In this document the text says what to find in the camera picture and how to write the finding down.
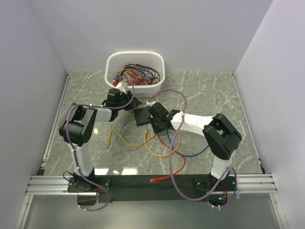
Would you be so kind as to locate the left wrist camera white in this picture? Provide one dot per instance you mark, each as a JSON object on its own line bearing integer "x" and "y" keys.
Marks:
{"x": 120, "y": 86}

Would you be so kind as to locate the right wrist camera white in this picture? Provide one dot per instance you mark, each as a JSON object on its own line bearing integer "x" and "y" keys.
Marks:
{"x": 148, "y": 104}

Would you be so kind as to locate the white plastic tub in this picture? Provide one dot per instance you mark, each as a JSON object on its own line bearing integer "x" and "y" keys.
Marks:
{"x": 143, "y": 71}

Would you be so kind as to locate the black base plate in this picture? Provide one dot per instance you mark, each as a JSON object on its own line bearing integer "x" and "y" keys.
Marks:
{"x": 110, "y": 188}

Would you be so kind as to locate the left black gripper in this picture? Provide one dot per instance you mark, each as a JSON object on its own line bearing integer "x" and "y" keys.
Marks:
{"x": 135, "y": 103}

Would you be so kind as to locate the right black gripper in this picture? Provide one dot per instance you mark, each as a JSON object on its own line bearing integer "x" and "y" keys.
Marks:
{"x": 156, "y": 130}

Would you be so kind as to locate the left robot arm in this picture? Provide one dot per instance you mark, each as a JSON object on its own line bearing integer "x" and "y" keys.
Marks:
{"x": 77, "y": 127}

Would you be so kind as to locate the black network switch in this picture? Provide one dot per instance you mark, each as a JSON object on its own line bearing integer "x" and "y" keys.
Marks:
{"x": 142, "y": 116}

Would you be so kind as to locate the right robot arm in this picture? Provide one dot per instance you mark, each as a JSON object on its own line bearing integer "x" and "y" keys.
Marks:
{"x": 221, "y": 136}

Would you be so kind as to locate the aluminium rail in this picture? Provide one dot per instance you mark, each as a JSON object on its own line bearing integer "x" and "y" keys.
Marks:
{"x": 57, "y": 185}

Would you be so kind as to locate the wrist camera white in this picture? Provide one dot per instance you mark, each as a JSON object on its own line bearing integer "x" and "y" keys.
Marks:
{"x": 120, "y": 86}
{"x": 148, "y": 104}

